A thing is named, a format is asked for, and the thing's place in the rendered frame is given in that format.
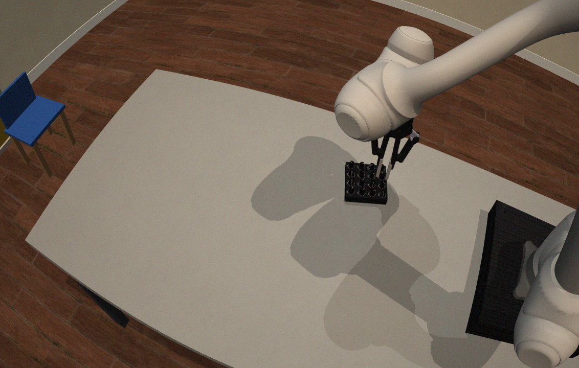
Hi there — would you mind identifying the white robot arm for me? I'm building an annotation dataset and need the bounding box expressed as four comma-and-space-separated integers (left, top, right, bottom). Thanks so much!
334, 0, 579, 368

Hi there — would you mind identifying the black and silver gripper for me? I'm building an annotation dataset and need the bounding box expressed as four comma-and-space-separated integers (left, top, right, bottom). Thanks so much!
371, 118, 420, 180

